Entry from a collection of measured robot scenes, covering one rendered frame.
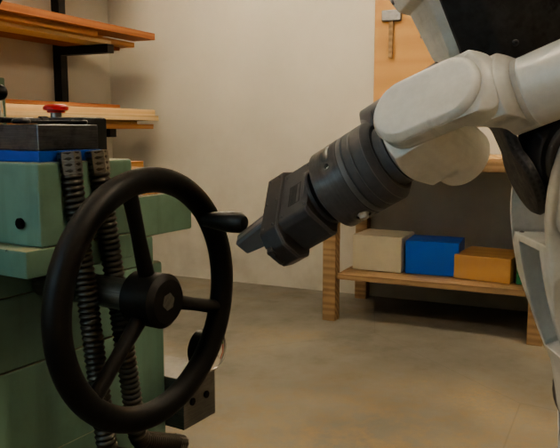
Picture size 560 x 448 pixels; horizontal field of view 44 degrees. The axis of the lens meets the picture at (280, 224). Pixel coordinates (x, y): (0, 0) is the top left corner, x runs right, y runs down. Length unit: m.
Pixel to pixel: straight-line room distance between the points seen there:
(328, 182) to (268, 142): 3.70
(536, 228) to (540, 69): 0.46
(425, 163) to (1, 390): 0.55
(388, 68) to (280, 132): 0.78
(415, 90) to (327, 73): 3.61
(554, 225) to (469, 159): 0.24
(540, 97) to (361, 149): 0.17
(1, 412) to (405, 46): 3.49
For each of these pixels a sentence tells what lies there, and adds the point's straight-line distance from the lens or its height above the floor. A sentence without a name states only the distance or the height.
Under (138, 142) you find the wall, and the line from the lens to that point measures 4.92.
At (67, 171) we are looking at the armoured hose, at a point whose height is 0.95.
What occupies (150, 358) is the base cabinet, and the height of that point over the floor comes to 0.66.
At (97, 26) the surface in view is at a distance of 4.15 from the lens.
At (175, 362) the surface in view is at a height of 0.62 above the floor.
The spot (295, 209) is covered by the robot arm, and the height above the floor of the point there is 0.91.
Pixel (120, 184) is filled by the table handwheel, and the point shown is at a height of 0.94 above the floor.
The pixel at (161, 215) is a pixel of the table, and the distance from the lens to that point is 1.05.
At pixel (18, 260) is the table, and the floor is 0.86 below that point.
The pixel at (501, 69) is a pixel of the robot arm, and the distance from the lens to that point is 0.65.
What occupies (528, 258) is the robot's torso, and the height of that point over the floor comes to 0.81.
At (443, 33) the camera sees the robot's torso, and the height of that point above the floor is 1.11.
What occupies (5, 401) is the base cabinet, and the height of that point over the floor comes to 0.68.
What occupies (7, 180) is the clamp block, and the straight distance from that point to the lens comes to 0.80.
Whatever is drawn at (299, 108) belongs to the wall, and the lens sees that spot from 4.32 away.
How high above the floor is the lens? 0.99
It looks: 8 degrees down
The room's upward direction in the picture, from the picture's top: straight up
